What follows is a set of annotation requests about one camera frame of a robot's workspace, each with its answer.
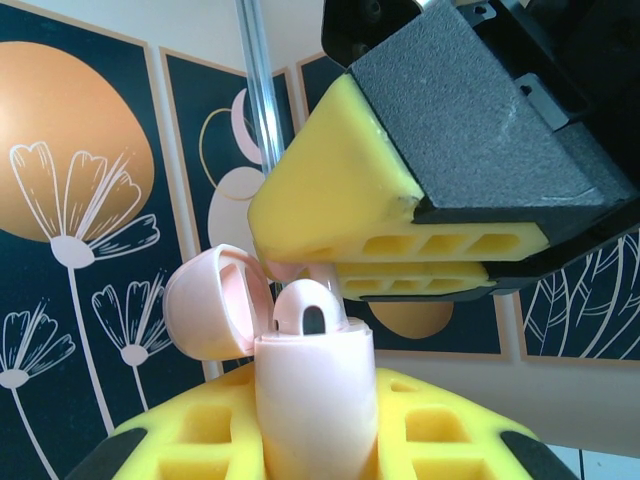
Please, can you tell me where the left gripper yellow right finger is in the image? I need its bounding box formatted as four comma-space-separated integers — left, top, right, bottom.
374, 368, 581, 480

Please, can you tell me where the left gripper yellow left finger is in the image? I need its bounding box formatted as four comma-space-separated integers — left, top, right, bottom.
64, 364, 269, 480

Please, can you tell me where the pink wireless earbud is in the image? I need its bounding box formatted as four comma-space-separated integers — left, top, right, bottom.
263, 259, 351, 337

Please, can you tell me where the pink earbud charging case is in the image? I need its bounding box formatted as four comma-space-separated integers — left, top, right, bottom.
163, 243, 377, 480

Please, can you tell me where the aluminium frame post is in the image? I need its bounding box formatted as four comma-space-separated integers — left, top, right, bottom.
233, 0, 286, 176

